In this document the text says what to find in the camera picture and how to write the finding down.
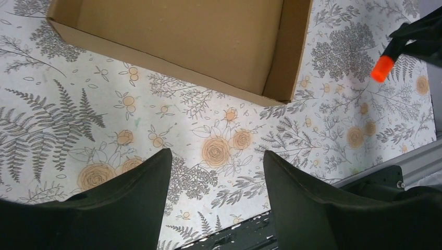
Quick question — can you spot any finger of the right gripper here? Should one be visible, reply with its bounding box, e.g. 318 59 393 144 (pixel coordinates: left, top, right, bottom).
389 7 441 68

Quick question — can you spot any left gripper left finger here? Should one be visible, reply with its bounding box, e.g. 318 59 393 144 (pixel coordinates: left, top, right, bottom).
1 148 173 249

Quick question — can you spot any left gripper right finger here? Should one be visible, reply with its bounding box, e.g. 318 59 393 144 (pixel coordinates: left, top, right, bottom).
263 151 441 249

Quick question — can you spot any brown cardboard box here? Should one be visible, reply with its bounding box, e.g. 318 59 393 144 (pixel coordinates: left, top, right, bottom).
46 0 312 107

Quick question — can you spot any black orange-tipped marker pen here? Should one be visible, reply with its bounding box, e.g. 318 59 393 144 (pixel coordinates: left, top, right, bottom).
371 38 408 83

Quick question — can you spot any floral patterned table mat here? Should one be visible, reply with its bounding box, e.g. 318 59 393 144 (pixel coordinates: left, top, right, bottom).
1 1 436 249

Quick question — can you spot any aluminium frame rail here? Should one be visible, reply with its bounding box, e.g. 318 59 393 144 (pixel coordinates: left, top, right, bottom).
333 137 441 189

